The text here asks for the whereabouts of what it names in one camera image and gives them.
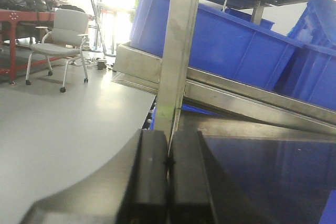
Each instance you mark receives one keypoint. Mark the blue bin behind post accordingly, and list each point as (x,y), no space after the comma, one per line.
(247,17)

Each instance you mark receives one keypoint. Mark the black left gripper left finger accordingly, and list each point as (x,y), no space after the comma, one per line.
(145,197)

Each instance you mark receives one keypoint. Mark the red metal workbench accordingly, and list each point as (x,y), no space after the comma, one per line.
(13,18)

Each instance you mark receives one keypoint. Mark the large blue plastic bin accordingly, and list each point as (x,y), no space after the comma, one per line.
(222,43)

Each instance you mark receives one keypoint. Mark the stainless steel shelf rack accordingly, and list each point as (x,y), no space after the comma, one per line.
(175,83)

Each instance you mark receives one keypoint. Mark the blue plastic bin right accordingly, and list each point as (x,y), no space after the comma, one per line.
(310,76)

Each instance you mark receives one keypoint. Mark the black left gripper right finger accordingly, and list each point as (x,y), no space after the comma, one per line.
(190,201)

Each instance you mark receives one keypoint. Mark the black bags on workbench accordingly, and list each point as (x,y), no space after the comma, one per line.
(25,5)

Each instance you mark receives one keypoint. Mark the grey office chair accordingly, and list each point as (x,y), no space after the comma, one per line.
(65,40)

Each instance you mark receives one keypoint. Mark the tilted blue plastic crate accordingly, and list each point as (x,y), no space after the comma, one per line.
(316,24)

